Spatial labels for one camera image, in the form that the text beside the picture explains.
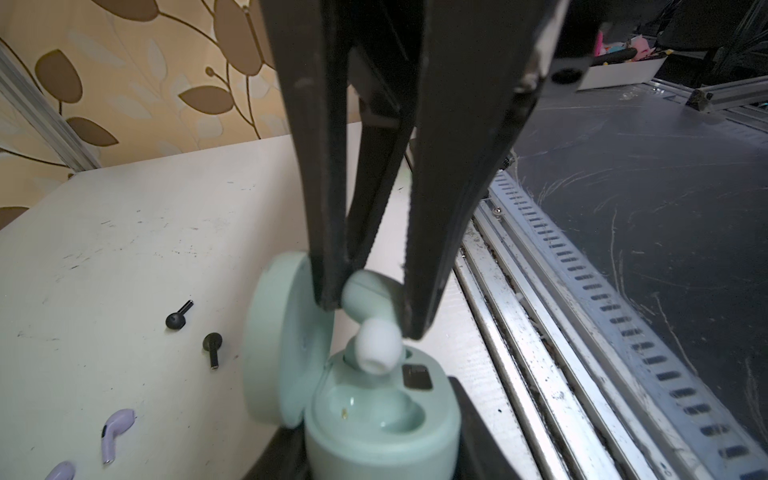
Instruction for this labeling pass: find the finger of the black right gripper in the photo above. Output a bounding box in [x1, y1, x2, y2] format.
[260, 1, 420, 310]
[401, 1, 568, 340]

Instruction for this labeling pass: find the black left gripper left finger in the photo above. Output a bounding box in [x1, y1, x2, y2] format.
[242, 426, 309, 480]

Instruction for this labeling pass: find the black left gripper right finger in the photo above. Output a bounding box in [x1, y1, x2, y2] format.
[448, 376, 521, 480]

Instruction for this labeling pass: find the mint green charging case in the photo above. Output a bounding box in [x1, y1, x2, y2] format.
[241, 252, 461, 479]

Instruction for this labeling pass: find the mint green earbud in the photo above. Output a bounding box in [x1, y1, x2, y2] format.
[341, 270, 404, 376]

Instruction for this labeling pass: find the black earbud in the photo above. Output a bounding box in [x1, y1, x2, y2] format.
[165, 300, 194, 331]
[202, 332, 223, 370]

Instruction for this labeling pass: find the white tray with items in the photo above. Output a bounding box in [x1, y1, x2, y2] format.
[578, 57, 666, 91]

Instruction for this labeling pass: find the purple earbud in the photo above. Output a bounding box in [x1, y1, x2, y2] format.
[101, 409, 136, 465]
[45, 461, 76, 480]

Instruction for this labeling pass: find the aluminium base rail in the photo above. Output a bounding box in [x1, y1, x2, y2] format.
[456, 171, 767, 479]

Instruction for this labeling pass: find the aluminium frame post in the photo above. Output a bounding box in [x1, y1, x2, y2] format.
[1, 41, 101, 172]

